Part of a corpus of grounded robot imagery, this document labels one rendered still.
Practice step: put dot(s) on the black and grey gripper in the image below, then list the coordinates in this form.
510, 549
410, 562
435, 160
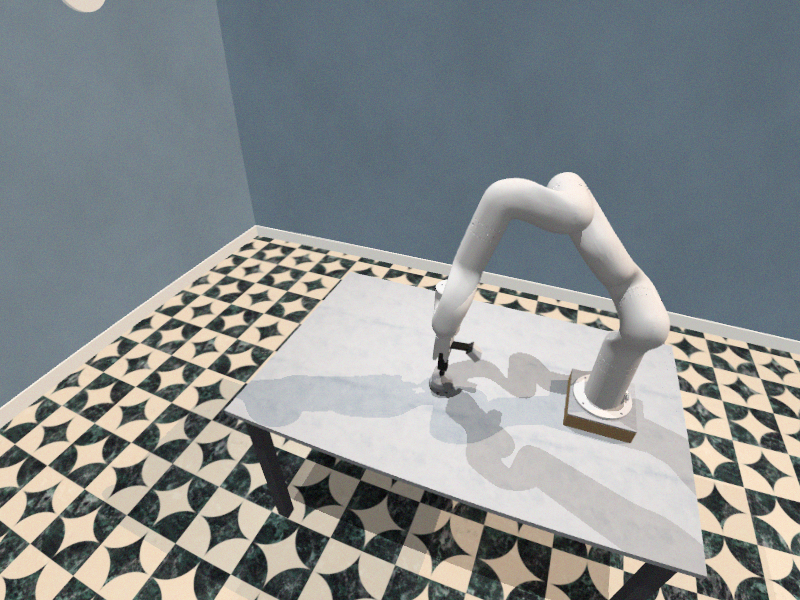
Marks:
442, 345

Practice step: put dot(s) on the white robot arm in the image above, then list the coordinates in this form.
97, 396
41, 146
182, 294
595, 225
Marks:
644, 322

